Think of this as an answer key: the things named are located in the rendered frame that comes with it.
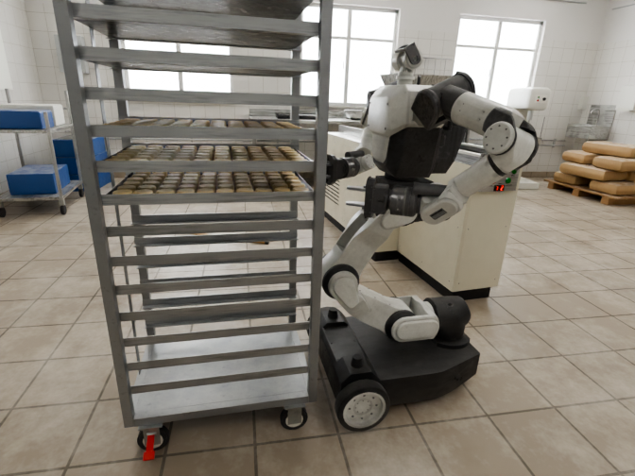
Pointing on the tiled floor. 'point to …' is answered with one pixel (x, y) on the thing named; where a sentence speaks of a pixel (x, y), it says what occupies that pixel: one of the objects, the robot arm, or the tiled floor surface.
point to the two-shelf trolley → (52, 161)
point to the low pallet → (592, 193)
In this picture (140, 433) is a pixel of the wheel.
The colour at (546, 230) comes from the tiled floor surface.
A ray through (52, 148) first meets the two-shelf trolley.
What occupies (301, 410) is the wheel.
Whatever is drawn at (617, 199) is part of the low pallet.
